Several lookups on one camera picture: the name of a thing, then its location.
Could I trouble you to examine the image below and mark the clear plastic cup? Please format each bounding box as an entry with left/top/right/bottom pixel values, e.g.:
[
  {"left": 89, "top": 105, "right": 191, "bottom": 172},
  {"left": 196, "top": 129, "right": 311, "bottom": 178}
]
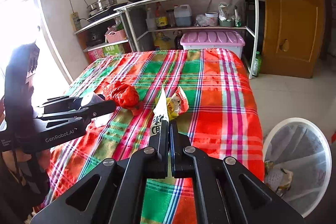
[{"left": 80, "top": 92, "right": 105, "bottom": 107}]

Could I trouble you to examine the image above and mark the wall power strip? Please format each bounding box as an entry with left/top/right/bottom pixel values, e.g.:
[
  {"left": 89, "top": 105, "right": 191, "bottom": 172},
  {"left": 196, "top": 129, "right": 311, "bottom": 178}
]
[{"left": 70, "top": 12, "right": 81, "bottom": 32}]

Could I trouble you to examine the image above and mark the white trash bin with liner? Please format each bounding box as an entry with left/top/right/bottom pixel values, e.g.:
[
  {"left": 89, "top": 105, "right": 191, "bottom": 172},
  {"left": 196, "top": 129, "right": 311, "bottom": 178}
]
[{"left": 262, "top": 118, "right": 332, "bottom": 217}]

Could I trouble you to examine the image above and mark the green bottle on floor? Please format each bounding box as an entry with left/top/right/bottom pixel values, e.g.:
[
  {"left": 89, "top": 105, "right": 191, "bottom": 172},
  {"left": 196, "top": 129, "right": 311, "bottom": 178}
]
[{"left": 252, "top": 51, "right": 262, "bottom": 77}]

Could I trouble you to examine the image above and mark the pink lidded storage box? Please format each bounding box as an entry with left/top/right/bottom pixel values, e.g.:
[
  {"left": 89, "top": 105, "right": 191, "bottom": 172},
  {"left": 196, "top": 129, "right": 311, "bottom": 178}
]
[{"left": 180, "top": 30, "right": 245, "bottom": 58}]

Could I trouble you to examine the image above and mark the red green plaid tablecloth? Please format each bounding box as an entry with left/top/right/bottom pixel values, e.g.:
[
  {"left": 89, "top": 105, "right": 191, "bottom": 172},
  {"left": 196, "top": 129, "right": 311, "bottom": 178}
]
[{"left": 39, "top": 48, "right": 265, "bottom": 224}]

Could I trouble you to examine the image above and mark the white metal kitchen shelf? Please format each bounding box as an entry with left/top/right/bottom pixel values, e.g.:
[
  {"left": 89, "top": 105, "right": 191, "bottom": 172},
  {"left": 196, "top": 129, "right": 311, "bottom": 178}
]
[{"left": 75, "top": 0, "right": 265, "bottom": 73}]

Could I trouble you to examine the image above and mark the yellow red snack wrapper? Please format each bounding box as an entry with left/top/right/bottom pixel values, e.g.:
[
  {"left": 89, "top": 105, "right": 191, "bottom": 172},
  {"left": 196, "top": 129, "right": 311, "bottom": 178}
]
[{"left": 166, "top": 86, "right": 189, "bottom": 121}]

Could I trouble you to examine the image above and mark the white printed snack bag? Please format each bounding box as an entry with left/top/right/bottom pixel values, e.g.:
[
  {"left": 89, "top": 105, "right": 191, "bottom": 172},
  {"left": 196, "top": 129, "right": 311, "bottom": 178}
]
[{"left": 150, "top": 86, "right": 169, "bottom": 137}]

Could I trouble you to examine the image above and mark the wooden door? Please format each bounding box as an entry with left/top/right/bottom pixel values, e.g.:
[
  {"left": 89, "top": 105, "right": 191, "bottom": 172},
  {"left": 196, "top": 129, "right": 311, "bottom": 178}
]
[{"left": 261, "top": 0, "right": 325, "bottom": 79}]

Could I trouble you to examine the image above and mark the pink basket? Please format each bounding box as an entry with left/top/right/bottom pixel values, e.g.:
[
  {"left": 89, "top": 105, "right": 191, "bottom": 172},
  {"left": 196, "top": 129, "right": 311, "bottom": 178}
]
[{"left": 105, "top": 28, "right": 127, "bottom": 43}]

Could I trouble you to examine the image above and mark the steel pot with lid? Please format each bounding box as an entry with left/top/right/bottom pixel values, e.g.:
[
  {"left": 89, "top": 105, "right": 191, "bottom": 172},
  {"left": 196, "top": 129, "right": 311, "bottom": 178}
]
[{"left": 87, "top": 0, "right": 117, "bottom": 16}]

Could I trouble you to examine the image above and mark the soy sauce bottle yellow label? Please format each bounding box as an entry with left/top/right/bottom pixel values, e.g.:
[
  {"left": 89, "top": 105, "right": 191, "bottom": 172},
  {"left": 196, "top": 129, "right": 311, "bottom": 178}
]
[{"left": 155, "top": 2, "right": 168, "bottom": 29}]

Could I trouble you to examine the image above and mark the red plastic bag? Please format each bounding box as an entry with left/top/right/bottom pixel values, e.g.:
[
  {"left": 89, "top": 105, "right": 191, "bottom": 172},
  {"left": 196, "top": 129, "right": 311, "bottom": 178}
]
[{"left": 101, "top": 81, "right": 142, "bottom": 116}]

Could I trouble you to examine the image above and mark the white lidded tub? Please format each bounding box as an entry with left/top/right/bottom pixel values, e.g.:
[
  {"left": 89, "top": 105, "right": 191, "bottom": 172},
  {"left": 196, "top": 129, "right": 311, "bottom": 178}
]
[{"left": 205, "top": 12, "right": 219, "bottom": 27}]

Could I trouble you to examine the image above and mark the white oil jug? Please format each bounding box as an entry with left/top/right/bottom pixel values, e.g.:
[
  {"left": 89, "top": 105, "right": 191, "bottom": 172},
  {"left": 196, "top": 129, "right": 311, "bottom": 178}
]
[{"left": 174, "top": 5, "right": 193, "bottom": 27}]

